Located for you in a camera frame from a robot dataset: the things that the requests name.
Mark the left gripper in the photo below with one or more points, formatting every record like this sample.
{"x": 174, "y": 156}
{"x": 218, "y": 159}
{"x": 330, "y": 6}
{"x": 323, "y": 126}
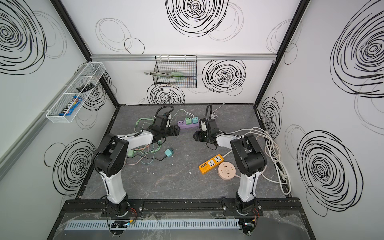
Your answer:
{"x": 173, "y": 130}

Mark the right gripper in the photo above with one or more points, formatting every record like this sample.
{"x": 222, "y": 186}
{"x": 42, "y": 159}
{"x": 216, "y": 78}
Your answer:
{"x": 197, "y": 136}

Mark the purple power strip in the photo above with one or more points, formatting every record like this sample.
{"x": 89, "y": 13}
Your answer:
{"x": 182, "y": 125}

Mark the teal charger plug small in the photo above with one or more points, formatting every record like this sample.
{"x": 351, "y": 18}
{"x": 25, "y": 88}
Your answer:
{"x": 195, "y": 120}

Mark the light green charger plug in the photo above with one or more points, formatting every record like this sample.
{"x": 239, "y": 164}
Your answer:
{"x": 188, "y": 121}

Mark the orange power strip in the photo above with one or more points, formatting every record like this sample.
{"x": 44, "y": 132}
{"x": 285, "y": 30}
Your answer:
{"x": 211, "y": 164}

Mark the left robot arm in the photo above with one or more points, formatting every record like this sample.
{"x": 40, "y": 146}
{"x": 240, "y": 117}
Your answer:
{"x": 111, "y": 154}

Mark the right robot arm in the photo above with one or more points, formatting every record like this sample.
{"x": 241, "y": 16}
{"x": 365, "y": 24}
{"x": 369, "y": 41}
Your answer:
{"x": 249, "y": 157}

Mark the round pink power strip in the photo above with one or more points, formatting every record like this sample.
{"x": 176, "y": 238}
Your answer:
{"x": 226, "y": 171}

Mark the green tongs in basket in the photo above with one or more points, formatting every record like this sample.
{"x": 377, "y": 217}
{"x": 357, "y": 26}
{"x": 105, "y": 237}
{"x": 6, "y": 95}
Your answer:
{"x": 171, "y": 75}

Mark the blue candy packet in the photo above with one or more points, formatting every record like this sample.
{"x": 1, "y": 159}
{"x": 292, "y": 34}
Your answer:
{"x": 71, "y": 106}

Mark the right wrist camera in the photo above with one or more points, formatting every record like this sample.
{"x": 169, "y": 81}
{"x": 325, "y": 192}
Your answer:
{"x": 203, "y": 125}

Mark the black wire basket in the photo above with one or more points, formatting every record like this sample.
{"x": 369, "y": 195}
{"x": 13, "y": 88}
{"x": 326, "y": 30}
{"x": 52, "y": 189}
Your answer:
{"x": 175, "y": 70}

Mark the grey slotted cable duct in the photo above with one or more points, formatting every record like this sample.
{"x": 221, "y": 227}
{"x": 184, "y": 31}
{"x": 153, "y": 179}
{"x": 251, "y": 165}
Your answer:
{"x": 192, "y": 224}

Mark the white wire shelf basket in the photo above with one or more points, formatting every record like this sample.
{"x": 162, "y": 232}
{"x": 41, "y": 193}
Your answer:
{"x": 93, "y": 100}

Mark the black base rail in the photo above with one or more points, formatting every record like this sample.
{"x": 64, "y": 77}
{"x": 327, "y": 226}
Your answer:
{"x": 224, "y": 206}

